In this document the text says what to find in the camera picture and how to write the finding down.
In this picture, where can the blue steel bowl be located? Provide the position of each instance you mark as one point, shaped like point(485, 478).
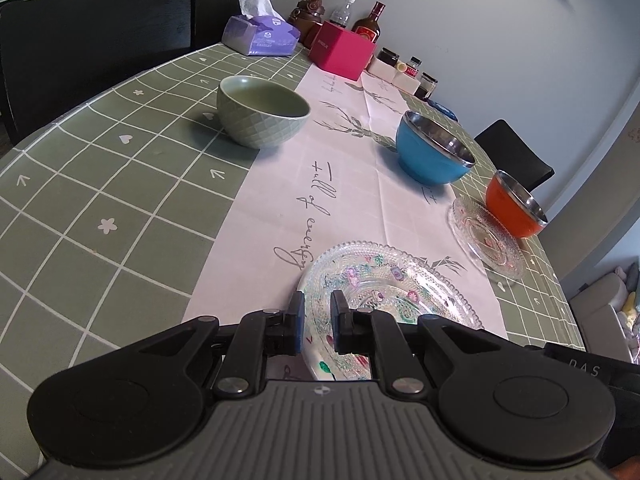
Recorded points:
point(429, 153)

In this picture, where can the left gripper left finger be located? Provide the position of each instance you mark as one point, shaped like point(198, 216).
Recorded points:
point(243, 349)

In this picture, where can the white box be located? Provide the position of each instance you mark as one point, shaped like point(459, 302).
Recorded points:
point(405, 82)
point(382, 70)

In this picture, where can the green checked tablecloth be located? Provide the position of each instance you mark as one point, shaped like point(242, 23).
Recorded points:
point(136, 211)

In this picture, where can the white box right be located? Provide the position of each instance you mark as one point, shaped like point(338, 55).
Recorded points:
point(405, 82)

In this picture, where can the white box left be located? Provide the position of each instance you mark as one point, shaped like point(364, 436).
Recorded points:
point(382, 70)

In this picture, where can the far black chair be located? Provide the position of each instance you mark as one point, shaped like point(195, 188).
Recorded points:
point(208, 20)

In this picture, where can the black chair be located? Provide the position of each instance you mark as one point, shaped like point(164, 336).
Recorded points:
point(208, 20)
point(508, 152)
point(57, 54)

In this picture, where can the amber liquor bottle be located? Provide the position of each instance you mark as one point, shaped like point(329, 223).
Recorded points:
point(368, 27)

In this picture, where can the clear plastic bottle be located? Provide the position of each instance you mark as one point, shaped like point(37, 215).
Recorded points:
point(340, 15)

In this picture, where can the pink cube box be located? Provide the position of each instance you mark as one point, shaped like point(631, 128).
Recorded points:
point(341, 52)

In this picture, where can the near black chair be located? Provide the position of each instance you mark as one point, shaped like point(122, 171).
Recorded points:
point(57, 54)

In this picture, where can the large glass plate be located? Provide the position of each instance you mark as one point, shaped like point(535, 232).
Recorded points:
point(485, 239)

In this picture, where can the blue packet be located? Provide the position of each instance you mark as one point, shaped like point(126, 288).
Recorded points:
point(442, 109)

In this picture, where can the dark filled glass jar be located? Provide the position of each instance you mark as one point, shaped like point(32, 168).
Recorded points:
point(427, 85)

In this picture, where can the orange steel bowl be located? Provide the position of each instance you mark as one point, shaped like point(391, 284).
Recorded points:
point(513, 206)

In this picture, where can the purple tissue pack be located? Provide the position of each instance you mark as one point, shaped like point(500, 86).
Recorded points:
point(259, 30)

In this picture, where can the right side black chair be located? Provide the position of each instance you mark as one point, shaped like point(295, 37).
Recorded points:
point(508, 152)

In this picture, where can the red label small jar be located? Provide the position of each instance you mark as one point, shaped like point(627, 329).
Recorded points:
point(413, 66)

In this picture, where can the green ceramic bowl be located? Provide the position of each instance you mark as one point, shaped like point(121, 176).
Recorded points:
point(259, 113)

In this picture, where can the brown ceramic jar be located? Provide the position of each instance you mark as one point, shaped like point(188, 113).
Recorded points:
point(307, 18)

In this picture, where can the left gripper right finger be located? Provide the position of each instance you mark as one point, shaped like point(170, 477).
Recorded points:
point(395, 350)

